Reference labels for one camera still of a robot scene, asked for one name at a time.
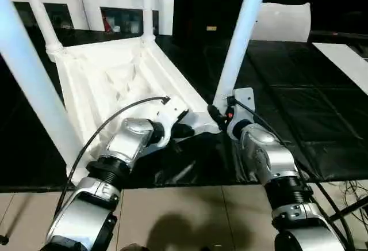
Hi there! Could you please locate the flat white board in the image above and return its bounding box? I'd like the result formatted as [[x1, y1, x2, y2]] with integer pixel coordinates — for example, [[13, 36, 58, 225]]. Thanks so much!
[[312, 42, 368, 95]]

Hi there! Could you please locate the black floor rod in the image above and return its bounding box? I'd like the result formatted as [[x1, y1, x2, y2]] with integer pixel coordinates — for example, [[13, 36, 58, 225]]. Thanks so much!
[[322, 196, 368, 223]]

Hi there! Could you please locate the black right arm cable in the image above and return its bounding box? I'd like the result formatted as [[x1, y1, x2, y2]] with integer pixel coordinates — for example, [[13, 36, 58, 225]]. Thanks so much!
[[227, 97, 354, 246]]

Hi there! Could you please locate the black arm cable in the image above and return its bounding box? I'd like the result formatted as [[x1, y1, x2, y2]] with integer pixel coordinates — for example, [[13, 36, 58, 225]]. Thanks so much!
[[227, 97, 354, 246], [53, 96, 171, 220]]

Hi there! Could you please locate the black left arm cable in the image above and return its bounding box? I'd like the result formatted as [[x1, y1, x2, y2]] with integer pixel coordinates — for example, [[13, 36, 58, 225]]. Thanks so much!
[[53, 96, 171, 220]]

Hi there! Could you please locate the thin grey floor cable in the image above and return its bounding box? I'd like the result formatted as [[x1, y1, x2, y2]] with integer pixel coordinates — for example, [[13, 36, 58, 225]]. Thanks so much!
[[336, 181, 368, 206]]

